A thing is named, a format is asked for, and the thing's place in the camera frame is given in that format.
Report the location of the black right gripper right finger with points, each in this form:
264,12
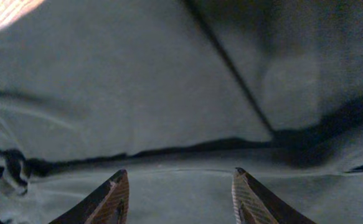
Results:
253,203

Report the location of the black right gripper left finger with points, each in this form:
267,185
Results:
107,204

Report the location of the black t-shirt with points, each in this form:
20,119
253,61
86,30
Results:
179,94

